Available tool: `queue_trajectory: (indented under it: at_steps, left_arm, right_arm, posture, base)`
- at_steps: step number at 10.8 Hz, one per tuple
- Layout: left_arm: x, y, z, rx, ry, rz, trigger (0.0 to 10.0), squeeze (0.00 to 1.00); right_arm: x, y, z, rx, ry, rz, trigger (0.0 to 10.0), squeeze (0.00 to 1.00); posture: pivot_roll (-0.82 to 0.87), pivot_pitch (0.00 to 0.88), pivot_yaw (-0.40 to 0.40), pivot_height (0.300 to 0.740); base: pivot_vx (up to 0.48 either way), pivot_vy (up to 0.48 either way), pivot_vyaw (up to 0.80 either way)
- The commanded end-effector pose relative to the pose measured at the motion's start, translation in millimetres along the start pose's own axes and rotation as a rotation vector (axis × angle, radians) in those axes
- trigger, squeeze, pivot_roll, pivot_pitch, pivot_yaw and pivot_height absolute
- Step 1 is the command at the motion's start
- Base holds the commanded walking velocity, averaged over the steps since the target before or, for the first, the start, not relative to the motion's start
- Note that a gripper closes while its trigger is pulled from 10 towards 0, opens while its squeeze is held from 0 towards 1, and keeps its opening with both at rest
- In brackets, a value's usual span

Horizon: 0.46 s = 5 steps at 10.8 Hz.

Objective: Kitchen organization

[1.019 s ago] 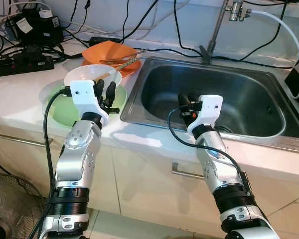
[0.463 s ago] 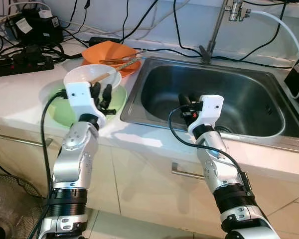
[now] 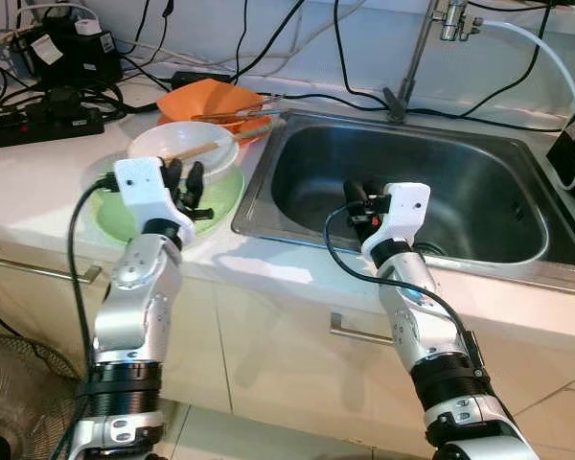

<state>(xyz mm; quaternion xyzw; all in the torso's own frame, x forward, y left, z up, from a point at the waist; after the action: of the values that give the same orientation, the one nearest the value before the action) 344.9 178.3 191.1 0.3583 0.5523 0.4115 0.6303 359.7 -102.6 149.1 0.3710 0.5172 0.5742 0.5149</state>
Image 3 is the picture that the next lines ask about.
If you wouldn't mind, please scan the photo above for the black power strip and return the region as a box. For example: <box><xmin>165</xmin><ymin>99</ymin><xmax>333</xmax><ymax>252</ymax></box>
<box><xmin>0</xmin><ymin>103</ymin><xmax>106</xmax><ymax>151</ymax></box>

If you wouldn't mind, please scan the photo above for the green plate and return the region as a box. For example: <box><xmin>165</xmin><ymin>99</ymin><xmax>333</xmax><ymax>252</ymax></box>
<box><xmin>88</xmin><ymin>163</ymin><xmax>245</xmax><ymax>245</ymax></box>

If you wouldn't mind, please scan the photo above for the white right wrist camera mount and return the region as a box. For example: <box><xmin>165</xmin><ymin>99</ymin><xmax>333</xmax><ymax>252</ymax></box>
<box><xmin>362</xmin><ymin>182</ymin><xmax>432</xmax><ymax>265</ymax></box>

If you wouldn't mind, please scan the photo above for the grey floor fan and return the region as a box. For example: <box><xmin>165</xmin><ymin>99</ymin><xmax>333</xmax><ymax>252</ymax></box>
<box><xmin>0</xmin><ymin>333</ymin><xmax>92</xmax><ymax>460</ymax></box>

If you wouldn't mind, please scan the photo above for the white bowl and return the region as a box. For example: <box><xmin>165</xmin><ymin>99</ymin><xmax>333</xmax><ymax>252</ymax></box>
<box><xmin>127</xmin><ymin>121</ymin><xmax>241</xmax><ymax>188</ymax></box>

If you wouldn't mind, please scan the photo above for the black power adapter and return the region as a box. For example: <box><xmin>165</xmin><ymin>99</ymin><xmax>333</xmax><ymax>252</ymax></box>
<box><xmin>19</xmin><ymin>17</ymin><xmax>126</xmax><ymax>92</ymax></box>

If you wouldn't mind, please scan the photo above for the silver cabinet handle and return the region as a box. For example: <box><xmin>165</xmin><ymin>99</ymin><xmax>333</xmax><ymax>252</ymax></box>
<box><xmin>329</xmin><ymin>311</ymin><xmax>399</xmax><ymax>348</ymax></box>
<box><xmin>0</xmin><ymin>244</ymin><xmax>104</xmax><ymax>286</ymax></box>

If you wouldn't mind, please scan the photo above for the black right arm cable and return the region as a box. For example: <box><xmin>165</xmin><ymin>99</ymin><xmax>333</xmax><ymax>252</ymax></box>
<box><xmin>323</xmin><ymin>204</ymin><xmax>487</xmax><ymax>377</ymax></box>

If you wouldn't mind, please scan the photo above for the wooden chopstick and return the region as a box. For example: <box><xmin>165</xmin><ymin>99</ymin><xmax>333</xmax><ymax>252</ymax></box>
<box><xmin>163</xmin><ymin>118</ymin><xmax>287</xmax><ymax>162</ymax></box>
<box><xmin>168</xmin><ymin>123</ymin><xmax>287</xmax><ymax>164</ymax></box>

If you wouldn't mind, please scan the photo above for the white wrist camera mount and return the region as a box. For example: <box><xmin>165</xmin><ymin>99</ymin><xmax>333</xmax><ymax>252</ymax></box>
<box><xmin>362</xmin><ymin>182</ymin><xmax>432</xmax><ymax>265</ymax></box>
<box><xmin>113</xmin><ymin>156</ymin><xmax>197</xmax><ymax>245</ymax></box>

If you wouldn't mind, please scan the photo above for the chrome kitchen faucet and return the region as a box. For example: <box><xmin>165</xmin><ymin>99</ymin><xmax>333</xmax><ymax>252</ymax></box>
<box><xmin>383</xmin><ymin>0</ymin><xmax>485</xmax><ymax>124</ymax></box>

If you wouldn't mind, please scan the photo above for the brown wooden utensil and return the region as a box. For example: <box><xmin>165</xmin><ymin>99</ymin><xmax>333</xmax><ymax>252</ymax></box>
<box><xmin>192</xmin><ymin>107</ymin><xmax>279</xmax><ymax>123</ymax></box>

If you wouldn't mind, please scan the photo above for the cream cabinet door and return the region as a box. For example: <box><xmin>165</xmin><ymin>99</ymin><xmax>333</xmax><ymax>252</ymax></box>
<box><xmin>216</xmin><ymin>283</ymin><xmax>575</xmax><ymax>451</ymax></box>
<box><xmin>0</xmin><ymin>235</ymin><xmax>231</xmax><ymax>413</ymax></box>

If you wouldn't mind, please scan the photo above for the white faucet hose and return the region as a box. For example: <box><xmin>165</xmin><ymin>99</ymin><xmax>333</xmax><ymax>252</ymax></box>
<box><xmin>479</xmin><ymin>19</ymin><xmax>575</xmax><ymax>191</ymax></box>

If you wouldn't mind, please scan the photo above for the stainless steel sink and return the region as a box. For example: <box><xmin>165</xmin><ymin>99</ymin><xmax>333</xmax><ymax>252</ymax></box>
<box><xmin>232</xmin><ymin>107</ymin><xmax>575</xmax><ymax>296</ymax></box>

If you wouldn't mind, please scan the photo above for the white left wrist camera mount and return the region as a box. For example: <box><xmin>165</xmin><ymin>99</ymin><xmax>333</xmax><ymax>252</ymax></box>
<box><xmin>113</xmin><ymin>156</ymin><xmax>197</xmax><ymax>245</ymax></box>

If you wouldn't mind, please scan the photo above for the orange bowl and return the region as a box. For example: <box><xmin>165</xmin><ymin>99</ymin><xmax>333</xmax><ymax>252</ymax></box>
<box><xmin>156</xmin><ymin>79</ymin><xmax>265</xmax><ymax>121</ymax></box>

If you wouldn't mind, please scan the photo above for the black wall cable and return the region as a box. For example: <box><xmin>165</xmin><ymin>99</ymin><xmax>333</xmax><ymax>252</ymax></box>
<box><xmin>333</xmin><ymin>0</ymin><xmax>389</xmax><ymax>100</ymax></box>
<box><xmin>458</xmin><ymin>0</ymin><xmax>552</xmax><ymax>119</ymax></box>

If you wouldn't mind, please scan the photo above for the orange plate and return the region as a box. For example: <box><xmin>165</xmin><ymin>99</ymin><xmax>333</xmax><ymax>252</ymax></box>
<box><xmin>158</xmin><ymin>110</ymin><xmax>269</xmax><ymax>145</ymax></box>

